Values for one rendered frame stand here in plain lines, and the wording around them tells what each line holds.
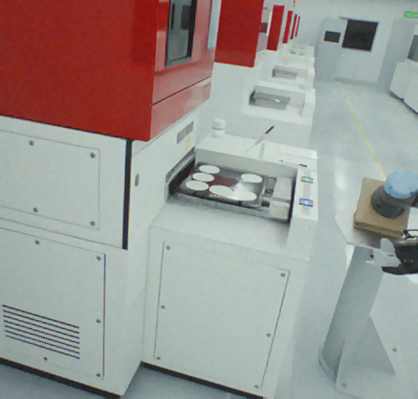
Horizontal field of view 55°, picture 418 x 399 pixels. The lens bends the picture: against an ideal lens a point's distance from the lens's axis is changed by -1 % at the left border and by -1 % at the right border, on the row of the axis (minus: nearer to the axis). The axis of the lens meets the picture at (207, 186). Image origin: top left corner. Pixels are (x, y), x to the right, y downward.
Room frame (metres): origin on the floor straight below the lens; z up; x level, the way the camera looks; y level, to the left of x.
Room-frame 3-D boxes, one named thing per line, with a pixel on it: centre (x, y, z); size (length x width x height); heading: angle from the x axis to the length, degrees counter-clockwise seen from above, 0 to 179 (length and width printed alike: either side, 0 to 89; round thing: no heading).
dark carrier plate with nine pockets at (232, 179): (1.73, -0.08, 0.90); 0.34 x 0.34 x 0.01; 79
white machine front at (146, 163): (1.59, 0.18, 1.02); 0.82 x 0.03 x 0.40; 169
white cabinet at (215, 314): (1.79, -0.20, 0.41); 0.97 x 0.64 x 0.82; 169
